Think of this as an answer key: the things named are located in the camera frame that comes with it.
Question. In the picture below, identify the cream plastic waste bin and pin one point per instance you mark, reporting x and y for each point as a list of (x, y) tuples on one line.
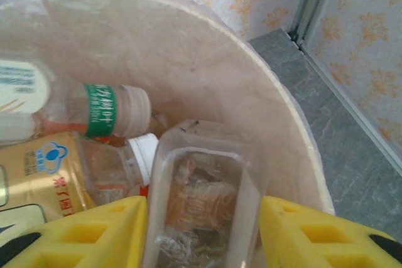
[(323, 199)]

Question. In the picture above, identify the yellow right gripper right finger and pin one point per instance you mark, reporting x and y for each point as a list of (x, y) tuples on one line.
[(314, 243)]

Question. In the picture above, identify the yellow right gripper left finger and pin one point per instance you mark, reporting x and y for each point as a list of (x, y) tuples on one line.
[(94, 239)]

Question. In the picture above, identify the clear bottle white crane label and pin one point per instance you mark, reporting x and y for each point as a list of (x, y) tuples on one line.
[(100, 108)]

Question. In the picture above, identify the clear square bottle green cap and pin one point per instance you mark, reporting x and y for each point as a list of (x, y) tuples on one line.
[(204, 186)]

